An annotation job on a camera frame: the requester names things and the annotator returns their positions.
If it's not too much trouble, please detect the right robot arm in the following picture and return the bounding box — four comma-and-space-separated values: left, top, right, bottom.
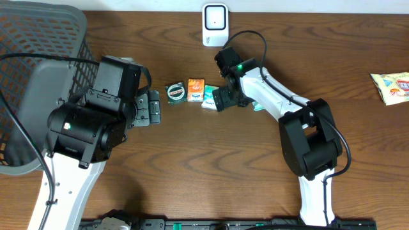
213, 56, 344, 227

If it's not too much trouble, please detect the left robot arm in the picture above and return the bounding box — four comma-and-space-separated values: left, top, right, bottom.
28, 88, 160, 229

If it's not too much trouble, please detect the orange small tissue pack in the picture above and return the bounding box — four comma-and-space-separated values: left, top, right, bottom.
187, 79, 205, 102

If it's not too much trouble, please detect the teal wipes pouch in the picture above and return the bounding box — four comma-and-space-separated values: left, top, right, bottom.
252, 102, 265, 111

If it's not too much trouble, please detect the white barcode scanner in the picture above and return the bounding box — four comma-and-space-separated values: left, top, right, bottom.
202, 3, 229, 47

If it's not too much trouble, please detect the small teal tissue pack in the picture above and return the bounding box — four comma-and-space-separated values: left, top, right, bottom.
201, 85, 218, 110

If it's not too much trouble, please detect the grey plastic shopping basket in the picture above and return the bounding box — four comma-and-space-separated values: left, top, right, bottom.
1, 1, 98, 176

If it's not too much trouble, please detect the yellow wet wipes pack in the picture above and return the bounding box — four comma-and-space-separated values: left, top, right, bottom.
370, 72, 408, 105

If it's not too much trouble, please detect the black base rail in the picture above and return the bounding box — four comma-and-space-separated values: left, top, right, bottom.
79, 209, 378, 230

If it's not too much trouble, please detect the dark green round-label box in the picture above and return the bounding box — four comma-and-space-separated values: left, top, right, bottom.
165, 82, 187, 105

